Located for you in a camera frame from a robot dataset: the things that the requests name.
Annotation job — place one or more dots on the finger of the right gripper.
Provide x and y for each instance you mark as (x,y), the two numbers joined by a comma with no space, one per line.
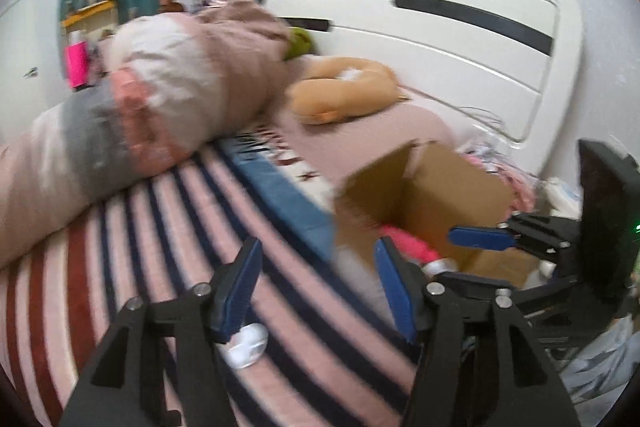
(486,239)

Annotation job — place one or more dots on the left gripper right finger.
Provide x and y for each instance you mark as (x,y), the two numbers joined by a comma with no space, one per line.
(403,283)

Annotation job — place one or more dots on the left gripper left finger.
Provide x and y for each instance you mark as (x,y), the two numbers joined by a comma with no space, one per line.
(233,287)

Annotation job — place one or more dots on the light blue square device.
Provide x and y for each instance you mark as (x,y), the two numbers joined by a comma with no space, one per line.
(419,252)

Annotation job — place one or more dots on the white earbuds case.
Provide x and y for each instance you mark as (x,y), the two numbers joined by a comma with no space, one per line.
(245,347)

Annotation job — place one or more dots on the cardboard box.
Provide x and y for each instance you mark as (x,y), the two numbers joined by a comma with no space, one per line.
(426,192)

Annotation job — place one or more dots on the striped bed blanket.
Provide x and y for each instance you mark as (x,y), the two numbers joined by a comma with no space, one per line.
(332,359)

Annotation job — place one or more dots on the pink ribbed pillow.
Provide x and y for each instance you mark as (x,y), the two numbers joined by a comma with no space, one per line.
(324,156)

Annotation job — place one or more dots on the white bed headboard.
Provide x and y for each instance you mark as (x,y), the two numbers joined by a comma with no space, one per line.
(508,66)

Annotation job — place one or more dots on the brown plush toy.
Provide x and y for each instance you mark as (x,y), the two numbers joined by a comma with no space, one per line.
(334,89)

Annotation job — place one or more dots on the rolled pink grey duvet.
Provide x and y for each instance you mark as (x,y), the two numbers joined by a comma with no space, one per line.
(173,82)

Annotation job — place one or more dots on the green plush toy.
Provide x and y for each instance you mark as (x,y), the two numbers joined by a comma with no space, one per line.
(300,42)

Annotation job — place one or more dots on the pink bag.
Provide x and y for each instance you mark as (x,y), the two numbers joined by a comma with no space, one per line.
(77,60)

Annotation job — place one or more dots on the white door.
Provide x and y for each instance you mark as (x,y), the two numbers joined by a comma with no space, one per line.
(31,81)

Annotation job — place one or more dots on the yellow shelf cabinet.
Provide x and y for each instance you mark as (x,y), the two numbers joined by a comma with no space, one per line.
(92,20)

